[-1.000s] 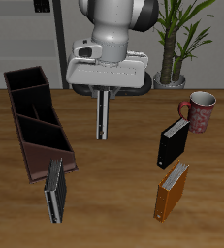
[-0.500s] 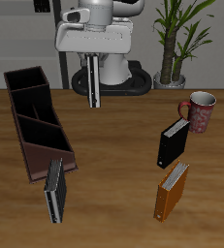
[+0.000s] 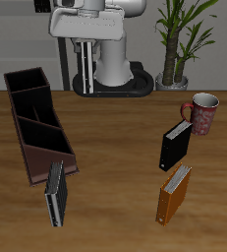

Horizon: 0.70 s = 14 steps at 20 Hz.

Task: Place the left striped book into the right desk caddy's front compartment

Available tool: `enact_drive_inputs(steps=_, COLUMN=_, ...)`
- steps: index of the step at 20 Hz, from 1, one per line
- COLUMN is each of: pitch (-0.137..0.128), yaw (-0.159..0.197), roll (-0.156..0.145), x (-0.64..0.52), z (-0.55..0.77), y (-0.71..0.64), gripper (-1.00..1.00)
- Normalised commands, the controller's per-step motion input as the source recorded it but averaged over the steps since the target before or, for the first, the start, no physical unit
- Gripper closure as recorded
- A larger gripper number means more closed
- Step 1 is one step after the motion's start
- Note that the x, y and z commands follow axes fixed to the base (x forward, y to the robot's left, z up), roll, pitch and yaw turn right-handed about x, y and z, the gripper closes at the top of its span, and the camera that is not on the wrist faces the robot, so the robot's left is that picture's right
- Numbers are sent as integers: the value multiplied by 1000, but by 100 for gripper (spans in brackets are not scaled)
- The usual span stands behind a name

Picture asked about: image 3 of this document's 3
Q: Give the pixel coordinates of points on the dark brown desk caddy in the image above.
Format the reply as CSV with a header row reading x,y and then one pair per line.
x,y
43,138

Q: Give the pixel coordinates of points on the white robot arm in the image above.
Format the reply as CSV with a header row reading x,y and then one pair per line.
x,y
113,62

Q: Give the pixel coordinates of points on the small dark wall panel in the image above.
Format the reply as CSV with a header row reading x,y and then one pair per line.
x,y
43,6

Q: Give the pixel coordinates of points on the red patterned mug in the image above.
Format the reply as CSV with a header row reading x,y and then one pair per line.
x,y
203,119

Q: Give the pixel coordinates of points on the flat black base plate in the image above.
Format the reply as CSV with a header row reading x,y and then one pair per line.
x,y
141,83

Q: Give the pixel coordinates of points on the black white striped book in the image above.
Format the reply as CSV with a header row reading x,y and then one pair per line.
x,y
56,197

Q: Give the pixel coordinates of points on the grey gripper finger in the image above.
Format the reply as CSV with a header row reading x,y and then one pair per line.
x,y
95,44
77,46

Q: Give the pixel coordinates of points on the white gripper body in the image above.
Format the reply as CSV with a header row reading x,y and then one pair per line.
x,y
85,28

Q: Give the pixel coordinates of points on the orange book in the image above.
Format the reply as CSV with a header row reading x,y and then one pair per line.
x,y
172,200

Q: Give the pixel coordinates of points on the green pot plant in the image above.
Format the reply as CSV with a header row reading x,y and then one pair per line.
x,y
170,49

